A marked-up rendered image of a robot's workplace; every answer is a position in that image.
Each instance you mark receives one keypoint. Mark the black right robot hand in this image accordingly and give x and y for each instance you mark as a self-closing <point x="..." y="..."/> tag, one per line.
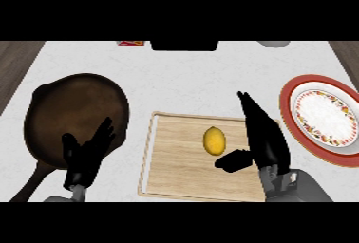
<point x="263" y="136"/>

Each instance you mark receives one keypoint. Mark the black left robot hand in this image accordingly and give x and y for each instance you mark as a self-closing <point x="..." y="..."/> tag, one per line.
<point x="85" y="158"/>

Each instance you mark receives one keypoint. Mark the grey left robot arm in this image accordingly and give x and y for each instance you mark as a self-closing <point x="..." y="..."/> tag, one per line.
<point x="70" y="195"/>

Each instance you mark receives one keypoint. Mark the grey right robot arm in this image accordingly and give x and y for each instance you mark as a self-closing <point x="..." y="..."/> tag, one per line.
<point x="292" y="186"/>

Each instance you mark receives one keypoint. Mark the yellow lemon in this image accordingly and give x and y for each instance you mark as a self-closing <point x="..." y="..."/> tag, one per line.
<point x="215" y="141"/>

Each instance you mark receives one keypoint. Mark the red rimmed white plate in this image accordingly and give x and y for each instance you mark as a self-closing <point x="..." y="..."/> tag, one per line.
<point x="327" y="118"/>

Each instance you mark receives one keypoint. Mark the pale wooden tray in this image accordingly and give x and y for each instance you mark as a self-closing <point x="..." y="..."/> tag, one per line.
<point x="197" y="171"/>

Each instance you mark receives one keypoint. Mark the dark brown frying pan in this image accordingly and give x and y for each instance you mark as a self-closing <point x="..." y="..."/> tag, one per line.
<point x="70" y="110"/>

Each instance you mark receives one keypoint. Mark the grey round object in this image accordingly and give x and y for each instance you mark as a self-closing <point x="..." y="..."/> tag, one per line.
<point x="274" y="43"/>

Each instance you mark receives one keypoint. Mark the black appliance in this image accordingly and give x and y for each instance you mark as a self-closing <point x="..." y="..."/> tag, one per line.
<point x="184" y="45"/>

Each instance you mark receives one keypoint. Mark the red and yellow box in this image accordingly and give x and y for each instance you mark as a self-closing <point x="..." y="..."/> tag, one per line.
<point x="131" y="43"/>

